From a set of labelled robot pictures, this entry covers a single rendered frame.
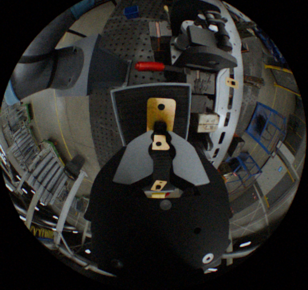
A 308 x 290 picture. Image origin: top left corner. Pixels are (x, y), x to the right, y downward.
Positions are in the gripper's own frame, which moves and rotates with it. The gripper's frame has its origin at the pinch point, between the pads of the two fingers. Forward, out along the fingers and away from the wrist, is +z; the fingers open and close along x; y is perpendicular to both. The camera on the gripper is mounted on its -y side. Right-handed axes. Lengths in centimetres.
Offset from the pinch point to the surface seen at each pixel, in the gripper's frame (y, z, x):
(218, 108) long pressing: -1.4, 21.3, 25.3
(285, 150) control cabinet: 66, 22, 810
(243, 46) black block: -41, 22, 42
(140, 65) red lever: -9.6, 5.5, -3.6
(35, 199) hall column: 345, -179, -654
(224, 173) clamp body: 39, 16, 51
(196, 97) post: -4.3, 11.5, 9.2
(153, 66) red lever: -9.8, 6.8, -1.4
